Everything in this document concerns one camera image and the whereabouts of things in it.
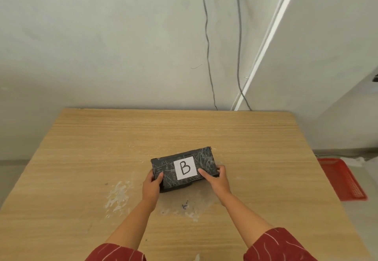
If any person's left hand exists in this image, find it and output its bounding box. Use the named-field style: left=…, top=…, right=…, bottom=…
left=142, top=170, right=164, bottom=209

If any person's right hand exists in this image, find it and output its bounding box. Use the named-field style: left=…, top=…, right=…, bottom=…
left=197, top=165, right=232, bottom=202

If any black box with white label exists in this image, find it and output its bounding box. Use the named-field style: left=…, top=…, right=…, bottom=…
left=151, top=146, right=220, bottom=193

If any person's right forearm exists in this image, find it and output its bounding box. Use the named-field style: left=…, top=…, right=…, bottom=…
left=220, top=192, right=273, bottom=248

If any person's left forearm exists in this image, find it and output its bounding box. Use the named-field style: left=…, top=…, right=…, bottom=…
left=106, top=201, right=156, bottom=253

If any wooden table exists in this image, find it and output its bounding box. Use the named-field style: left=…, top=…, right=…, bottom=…
left=0, top=108, right=372, bottom=261

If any red plastic basket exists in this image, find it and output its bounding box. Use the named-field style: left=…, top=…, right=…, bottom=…
left=317, top=158, right=368, bottom=202

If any thin black cable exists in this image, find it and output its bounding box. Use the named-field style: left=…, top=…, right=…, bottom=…
left=235, top=0, right=252, bottom=111
left=202, top=0, right=218, bottom=111

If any white cable conduit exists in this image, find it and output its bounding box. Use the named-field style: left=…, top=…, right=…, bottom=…
left=231, top=0, right=305, bottom=111

